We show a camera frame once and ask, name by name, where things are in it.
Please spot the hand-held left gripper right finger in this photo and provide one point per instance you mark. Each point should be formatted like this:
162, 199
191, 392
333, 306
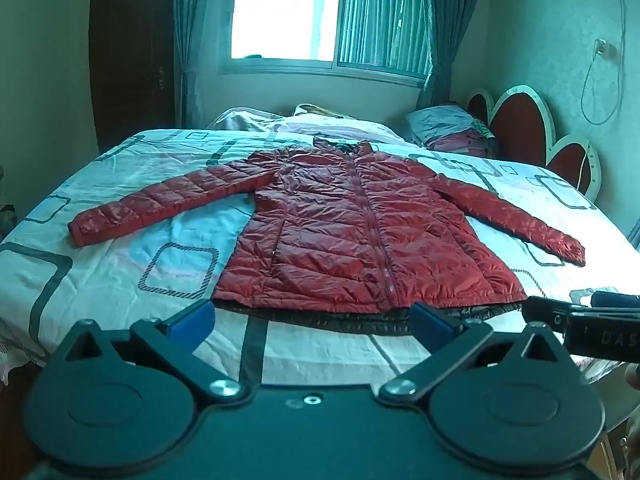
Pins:
431, 325

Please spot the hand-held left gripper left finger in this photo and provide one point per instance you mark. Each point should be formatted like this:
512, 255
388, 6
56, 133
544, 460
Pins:
192, 321

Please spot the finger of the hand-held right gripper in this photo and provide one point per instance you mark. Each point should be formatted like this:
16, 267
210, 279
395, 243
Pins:
545, 312

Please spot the red puffer jacket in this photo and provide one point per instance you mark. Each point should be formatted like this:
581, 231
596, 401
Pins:
345, 230

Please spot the bed with patterned sheet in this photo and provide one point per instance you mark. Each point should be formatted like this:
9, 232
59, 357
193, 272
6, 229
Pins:
125, 260

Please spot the red petal-shaped headboard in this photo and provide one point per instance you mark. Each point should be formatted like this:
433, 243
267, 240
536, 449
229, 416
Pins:
525, 130

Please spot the red pillow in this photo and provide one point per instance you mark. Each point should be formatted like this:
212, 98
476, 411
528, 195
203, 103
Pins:
462, 142

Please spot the dark wooden door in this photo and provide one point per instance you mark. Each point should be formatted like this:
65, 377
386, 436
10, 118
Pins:
130, 55

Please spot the grey curtain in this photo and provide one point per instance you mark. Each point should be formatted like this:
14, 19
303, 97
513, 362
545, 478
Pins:
442, 30
192, 40

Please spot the window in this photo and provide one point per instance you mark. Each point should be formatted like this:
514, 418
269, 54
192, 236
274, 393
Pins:
320, 15

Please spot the wall socket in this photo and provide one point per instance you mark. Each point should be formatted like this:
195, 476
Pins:
604, 49

